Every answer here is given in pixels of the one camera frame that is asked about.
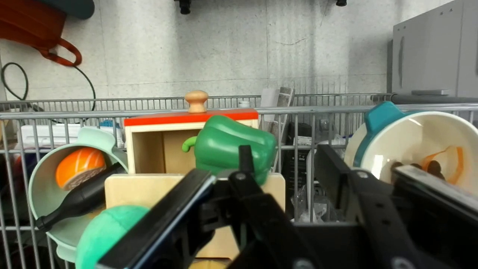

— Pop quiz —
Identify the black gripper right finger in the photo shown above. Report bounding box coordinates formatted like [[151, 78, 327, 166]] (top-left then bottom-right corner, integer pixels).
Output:
[[315, 144, 478, 269]]

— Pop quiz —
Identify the bundle of metal rods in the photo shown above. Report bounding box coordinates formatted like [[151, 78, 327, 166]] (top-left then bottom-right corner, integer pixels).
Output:
[[260, 85, 296, 135]]

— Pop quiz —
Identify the wooden box with red drawer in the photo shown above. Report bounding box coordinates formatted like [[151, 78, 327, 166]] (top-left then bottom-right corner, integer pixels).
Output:
[[103, 88, 288, 262]]

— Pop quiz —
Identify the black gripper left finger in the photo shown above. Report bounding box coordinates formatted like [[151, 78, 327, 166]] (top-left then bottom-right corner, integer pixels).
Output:
[[96, 167, 218, 269]]

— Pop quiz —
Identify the brown toy food piece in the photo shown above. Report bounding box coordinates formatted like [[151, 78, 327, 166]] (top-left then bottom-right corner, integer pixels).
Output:
[[421, 144, 468, 184]]

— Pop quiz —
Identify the red strap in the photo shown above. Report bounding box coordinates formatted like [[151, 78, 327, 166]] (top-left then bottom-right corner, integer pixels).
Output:
[[0, 0, 84, 69]]

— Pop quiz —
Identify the green pepper plush toy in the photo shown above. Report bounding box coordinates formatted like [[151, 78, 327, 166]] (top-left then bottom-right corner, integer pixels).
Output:
[[181, 114, 279, 187]]

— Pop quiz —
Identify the metal wire shelf rack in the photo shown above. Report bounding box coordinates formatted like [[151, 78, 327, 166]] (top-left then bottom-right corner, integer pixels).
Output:
[[0, 91, 478, 269]]

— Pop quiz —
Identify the black ladle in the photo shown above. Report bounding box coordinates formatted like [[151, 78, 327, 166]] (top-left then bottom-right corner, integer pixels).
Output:
[[34, 161, 127, 232]]

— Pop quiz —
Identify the white bowl with teal band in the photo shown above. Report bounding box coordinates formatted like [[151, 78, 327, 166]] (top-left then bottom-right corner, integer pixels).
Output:
[[342, 100, 478, 202]]

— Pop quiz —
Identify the orange salmon sushi toy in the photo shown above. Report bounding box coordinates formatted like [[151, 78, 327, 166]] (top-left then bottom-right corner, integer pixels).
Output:
[[54, 147, 109, 191]]

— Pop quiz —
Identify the black robot cart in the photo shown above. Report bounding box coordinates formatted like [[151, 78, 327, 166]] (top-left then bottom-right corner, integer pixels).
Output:
[[173, 0, 350, 16]]

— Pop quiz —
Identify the white air purifier machine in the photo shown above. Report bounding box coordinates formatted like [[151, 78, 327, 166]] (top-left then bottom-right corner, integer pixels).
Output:
[[385, 0, 478, 99]]

